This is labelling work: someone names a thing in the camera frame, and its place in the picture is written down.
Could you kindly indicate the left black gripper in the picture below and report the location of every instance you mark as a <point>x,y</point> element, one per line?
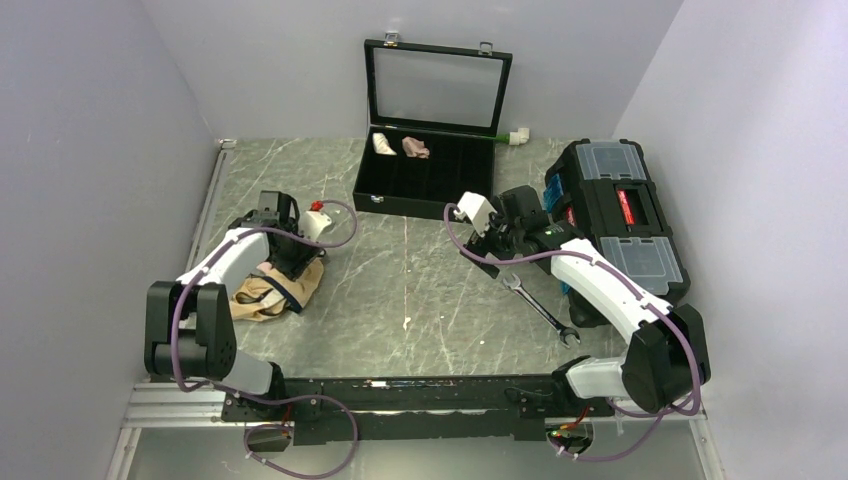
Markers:
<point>292,269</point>

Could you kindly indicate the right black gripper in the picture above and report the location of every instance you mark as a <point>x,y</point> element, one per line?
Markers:
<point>483,245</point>

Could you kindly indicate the pink underwear navy trim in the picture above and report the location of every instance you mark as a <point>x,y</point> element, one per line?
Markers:
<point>265,269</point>

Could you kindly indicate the beige underwear navy trim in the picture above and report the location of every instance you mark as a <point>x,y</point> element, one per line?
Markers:
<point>261,298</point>

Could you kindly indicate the black compartment storage box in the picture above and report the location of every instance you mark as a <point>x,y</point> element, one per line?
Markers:
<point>451,98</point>

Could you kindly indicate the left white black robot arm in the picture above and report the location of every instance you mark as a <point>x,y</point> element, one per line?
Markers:
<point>189,330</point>

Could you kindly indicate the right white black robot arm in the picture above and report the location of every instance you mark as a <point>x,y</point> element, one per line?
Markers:
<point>665,363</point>

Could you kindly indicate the rolled pink underwear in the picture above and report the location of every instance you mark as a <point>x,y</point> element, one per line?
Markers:
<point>415,148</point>

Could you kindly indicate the rolled white underwear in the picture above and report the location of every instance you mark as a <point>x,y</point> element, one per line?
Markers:
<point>381,145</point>

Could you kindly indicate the green white pipe fitting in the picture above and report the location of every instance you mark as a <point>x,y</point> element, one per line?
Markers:
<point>515,138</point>

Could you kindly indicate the black plastic toolbox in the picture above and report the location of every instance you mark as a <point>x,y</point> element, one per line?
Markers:
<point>604,189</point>

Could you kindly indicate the steel combination wrench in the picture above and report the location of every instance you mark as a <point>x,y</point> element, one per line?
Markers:
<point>566,334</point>

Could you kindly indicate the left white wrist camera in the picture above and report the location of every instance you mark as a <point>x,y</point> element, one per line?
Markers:
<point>314,221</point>

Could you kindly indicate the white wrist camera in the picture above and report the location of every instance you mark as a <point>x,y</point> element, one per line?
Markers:
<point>477,210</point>
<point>314,221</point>

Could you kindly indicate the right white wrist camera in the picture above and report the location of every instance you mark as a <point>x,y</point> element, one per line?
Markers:
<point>477,210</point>

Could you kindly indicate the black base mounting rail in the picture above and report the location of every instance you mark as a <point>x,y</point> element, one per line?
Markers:
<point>522,407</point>

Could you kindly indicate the aluminium frame rail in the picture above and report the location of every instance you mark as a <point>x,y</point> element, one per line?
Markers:
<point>158,405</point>

